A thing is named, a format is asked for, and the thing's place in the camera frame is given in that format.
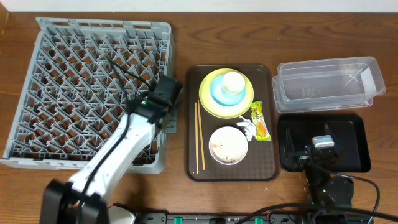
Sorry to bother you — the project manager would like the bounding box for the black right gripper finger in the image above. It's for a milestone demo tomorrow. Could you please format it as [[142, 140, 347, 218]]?
[[325, 123, 338, 144], [284, 129, 294, 159]]

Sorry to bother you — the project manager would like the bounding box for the yellow green snack wrapper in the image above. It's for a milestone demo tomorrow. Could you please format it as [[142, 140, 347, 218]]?
[[251, 101, 272, 142]]

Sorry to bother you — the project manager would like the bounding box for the white tissue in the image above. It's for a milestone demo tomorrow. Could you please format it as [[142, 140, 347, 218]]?
[[236, 116, 256, 142]]

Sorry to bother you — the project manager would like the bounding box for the wooden chopstick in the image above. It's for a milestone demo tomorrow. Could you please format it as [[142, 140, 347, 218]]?
[[197, 99, 206, 170], [195, 102, 199, 174]]

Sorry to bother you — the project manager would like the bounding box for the white bowl with food residue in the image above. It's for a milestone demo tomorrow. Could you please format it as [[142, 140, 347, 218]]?
[[208, 126, 248, 166]]

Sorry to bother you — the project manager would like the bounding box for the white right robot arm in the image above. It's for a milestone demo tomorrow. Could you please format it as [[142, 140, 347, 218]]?
[[283, 124, 354, 208]]

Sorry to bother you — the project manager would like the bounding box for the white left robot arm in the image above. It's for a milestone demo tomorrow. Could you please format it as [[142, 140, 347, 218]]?
[[40, 75, 183, 223]]

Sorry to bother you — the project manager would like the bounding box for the black plastic tray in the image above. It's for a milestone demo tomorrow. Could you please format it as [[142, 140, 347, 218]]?
[[277, 114, 371, 172]]

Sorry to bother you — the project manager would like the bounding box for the brown serving tray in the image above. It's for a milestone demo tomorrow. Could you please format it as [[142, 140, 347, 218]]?
[[185, 64, 280, 182]]

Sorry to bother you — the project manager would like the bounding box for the clear plastic container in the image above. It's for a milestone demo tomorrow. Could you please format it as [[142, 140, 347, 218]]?
[[272, 57, 386, 113]]

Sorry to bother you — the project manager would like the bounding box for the light blue saucer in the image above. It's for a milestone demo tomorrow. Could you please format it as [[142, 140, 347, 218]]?
[[210, 75, 246, 106]]

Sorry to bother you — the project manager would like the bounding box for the yellow-green plate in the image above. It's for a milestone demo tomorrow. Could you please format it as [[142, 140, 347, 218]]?
[[198, 68, 254, 119]]

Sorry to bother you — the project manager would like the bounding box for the white cup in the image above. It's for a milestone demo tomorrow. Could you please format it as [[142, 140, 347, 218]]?
[[221, 72, 245, 95]]

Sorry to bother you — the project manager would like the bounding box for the grey plastic dish rack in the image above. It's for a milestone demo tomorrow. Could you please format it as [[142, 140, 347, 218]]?
[[1, 17, 175, 170]]

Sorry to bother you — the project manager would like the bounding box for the black base rail with buttons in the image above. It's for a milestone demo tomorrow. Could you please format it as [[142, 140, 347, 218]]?
[[134, 213, 368, 224]]

